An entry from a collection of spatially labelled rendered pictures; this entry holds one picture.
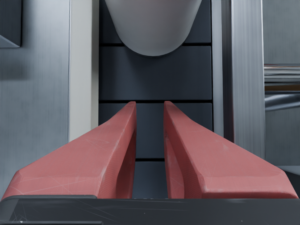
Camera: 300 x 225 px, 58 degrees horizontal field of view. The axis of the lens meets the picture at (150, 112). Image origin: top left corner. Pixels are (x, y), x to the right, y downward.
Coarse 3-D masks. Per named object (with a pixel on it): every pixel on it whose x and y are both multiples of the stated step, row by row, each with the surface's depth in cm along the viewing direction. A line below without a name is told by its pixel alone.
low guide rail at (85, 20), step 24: (72, 0) 15; (96, 0) 16; (72, 24) 15; (96, 24) 16; (72, 48) 15; (96, 48) 16; (72, 72) 15; (96, 72) 16; (72, 96) 14; (96, 96) 16; (72, 120) 14; (96, 120) 16
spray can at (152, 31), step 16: (112, 0) 11; (128, 0) 10; (144, 0) 10; (160, 0) 10; (176, 0) 10; (192, 0) 11; (112, 16) 14; (128, 16) 12; (144, 16) 11; (160, 16) 11; (176, 16) 12; (192, 16) 13; (128, 32) 14; (144, 32) 13; (160, 32) 13; (176, 32) 14; (128, 48) 18; (144, 48) 16; (160, 48) 16; (176, 48) 18
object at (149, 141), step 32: (192, 32) 18; (128, 64) 18; (160, 64) 18; (192, 64) 18; (128, 96) 18; (160, 96) 18; (192, 96) 18; (160, 128) 18; (160, 160) 18; (160, 192) 18
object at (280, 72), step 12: (264, 72) 10; (276, 72) 10; (288, 72) 10; (264, 84) 10; (276, 84) 10; (288, 84) 10; (276, 96) 19; (288, 96) 17; (276, 108) 20; (288, 108) 18
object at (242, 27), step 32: (224, 0) 11; (256, 0) 10; (224, 32) 11; (256, 32) 10; (224, 64) 11; (256, 64) 10; (224, 96) 11; (256, 96) 10; (224, 128) 11; (256, 128) 10
